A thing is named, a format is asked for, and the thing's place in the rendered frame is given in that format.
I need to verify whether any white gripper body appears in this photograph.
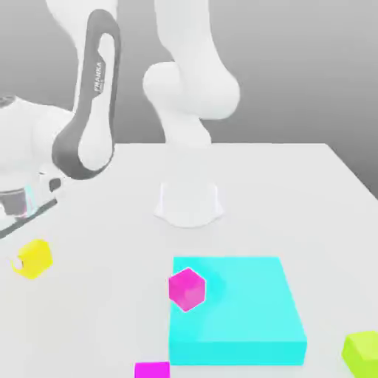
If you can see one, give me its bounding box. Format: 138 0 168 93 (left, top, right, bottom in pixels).
0 198 61 250

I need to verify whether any small yellow cube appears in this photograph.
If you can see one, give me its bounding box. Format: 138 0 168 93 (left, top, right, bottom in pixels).
10 238 54 281

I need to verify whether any small magenta cube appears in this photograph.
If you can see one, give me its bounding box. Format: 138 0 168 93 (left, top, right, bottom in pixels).
134 361 171 378
168 267 207 313

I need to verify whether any small lime green cube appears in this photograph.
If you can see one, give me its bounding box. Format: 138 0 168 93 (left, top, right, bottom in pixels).
341 330 378 378

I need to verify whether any large cyan box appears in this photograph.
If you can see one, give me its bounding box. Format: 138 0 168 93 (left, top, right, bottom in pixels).
168 255 309 367

